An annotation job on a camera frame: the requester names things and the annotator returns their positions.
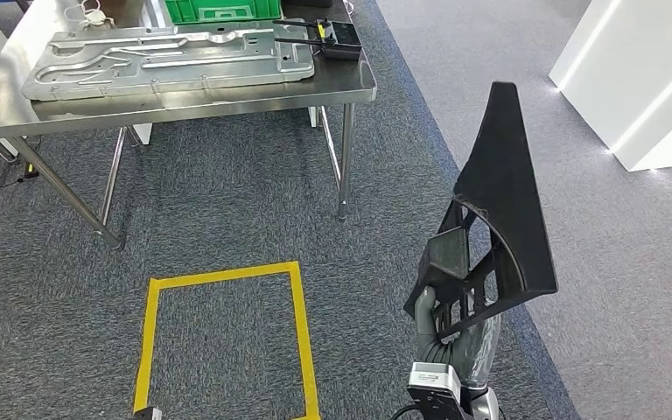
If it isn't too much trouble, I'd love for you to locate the yellow floor tape rectangle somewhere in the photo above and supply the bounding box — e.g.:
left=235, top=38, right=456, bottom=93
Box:
left=133, top=261, right=321, bottom=420

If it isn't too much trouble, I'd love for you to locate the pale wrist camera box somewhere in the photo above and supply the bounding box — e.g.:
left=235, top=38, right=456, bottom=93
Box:
left=408, top=361, right=464, bottom=394

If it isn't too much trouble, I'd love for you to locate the black antenna remote controller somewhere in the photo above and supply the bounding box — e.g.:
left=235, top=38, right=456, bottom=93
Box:
left=272, top=17, right=364, bottom=62

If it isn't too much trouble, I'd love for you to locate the white display pedestal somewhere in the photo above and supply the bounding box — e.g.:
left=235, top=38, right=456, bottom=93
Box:
left=549, top=0, right=672, bottom=172

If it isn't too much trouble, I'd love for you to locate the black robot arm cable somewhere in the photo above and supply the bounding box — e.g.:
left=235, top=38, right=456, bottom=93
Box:
left=389, top=404, right=425, bottom=420

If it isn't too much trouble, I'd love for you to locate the green plastic crate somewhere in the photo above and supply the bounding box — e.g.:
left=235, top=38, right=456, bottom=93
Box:
left=164, top=0, right=284, bottom=25

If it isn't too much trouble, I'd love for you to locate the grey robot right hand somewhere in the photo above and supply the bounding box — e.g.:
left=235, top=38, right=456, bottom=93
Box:
left=414, top=286, right=503, bottom=390

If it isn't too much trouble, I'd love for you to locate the white face mask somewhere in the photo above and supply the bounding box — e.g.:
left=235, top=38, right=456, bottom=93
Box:
left=63, top=0, right=116, bottom=30

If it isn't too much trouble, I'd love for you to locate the black camera bracket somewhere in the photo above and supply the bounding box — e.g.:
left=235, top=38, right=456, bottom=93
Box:
left=407, top=385, right=476, bottom=420

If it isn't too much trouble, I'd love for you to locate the black plastic car trim part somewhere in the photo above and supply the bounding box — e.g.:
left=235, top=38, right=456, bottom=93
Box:
left=403, top=81, right=558, bottom=340

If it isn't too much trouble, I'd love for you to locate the black floor cable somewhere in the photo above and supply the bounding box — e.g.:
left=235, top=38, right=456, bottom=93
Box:
left=0, top=162, right=41, bottom=195

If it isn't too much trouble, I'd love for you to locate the stamped grey metal panel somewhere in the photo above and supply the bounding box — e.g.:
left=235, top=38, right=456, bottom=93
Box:
left=21, top=22, right=317, bottom=102

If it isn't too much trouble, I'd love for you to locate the steel workbench table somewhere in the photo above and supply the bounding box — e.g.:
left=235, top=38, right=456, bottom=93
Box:
left=0, top=0, right=379, bottom=250

